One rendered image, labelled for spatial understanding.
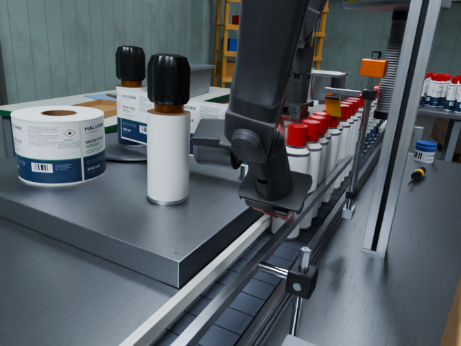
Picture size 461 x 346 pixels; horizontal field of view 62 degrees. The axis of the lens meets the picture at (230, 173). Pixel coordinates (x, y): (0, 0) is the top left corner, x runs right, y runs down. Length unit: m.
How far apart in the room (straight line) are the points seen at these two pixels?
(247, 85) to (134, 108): 0.76
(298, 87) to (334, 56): 9.72
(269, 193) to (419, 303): 0.31
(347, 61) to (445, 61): 2.19
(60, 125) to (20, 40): 3.14
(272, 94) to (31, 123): 0.63
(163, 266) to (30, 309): 0.20
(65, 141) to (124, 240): 0.32
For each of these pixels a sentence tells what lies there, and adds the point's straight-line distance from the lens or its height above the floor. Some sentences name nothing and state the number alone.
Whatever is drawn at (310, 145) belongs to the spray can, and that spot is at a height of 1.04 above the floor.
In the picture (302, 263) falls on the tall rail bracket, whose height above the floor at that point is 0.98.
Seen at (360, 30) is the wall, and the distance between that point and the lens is 10.43.
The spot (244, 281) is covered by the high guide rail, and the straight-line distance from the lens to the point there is 0.44.
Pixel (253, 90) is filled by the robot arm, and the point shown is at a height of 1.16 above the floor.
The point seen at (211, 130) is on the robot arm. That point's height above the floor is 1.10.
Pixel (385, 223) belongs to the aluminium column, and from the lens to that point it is 0.79.
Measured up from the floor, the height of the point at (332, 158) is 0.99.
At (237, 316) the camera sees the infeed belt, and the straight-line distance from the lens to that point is 0.52.
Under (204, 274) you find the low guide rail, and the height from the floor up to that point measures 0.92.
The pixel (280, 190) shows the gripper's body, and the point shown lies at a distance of 0.56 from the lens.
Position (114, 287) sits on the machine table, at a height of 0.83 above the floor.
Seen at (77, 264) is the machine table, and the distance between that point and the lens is 0.73.
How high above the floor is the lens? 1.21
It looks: 19 degrees down
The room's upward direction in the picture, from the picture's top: 4 degrees clockwise
